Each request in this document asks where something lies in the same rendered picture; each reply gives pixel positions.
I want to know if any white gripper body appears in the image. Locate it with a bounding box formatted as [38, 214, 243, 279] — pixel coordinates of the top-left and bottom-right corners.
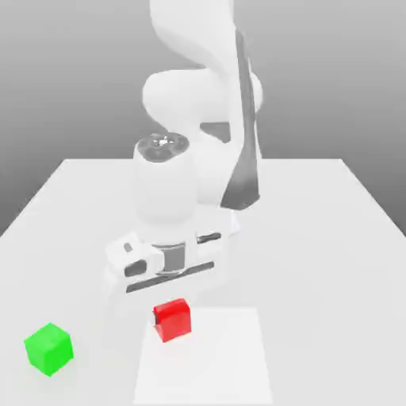
[109, 258, 227, 313]

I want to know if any small green cube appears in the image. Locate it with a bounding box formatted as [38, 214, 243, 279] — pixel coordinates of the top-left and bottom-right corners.
[23, 322, 75, 377]

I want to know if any small red cube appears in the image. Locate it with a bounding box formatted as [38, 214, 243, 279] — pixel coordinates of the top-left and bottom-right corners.
[153, 297, 193, 344]

